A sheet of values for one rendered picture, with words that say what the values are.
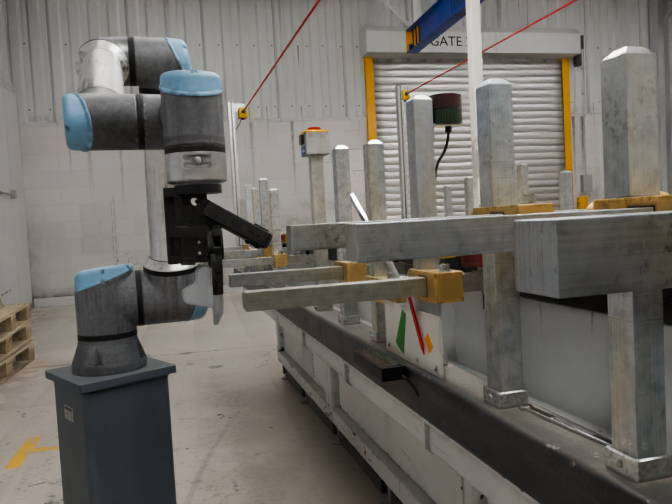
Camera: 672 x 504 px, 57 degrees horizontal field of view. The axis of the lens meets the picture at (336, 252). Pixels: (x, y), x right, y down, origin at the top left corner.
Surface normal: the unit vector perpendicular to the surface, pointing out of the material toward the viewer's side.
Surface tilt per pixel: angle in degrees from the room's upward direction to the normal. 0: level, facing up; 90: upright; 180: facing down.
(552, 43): 90
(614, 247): 90
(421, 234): 90
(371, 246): 90
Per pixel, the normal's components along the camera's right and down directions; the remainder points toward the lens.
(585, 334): -0.96, 0.07
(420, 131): 0.26, 0.04
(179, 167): -0.34, 0.07
